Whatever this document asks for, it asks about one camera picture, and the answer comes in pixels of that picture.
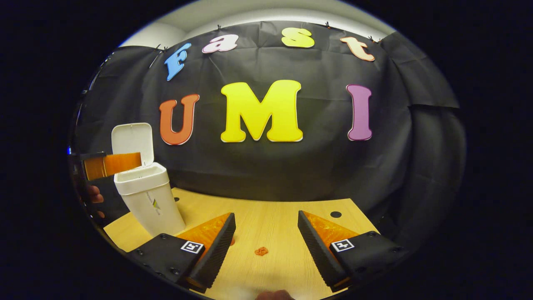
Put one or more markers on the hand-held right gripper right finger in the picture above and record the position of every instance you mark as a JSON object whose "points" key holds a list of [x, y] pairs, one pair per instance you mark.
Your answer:
{"points": [[318, 250]]}

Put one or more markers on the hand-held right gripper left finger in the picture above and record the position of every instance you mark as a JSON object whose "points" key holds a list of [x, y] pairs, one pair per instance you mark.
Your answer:
{"points": [[212, 254]]}

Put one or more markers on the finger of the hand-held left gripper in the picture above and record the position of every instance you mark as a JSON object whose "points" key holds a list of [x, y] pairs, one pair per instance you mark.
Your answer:
{"points": [[116, 164]]}

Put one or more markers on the white desktop garbage bin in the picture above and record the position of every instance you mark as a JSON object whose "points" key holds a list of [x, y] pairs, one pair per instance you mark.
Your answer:
{"points": [[145, 196]]}

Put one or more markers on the orange paper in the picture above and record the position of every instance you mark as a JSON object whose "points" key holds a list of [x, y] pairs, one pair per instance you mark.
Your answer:
{"points": [[261, 251]]}

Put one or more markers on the wooden desktop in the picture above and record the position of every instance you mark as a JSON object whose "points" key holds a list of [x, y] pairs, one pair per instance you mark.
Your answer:
{"points": [[270, 221]]}

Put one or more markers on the black backdrop cloth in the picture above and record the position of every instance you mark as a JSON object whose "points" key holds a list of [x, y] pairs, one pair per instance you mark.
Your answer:
{"points": [[270, 166]]}

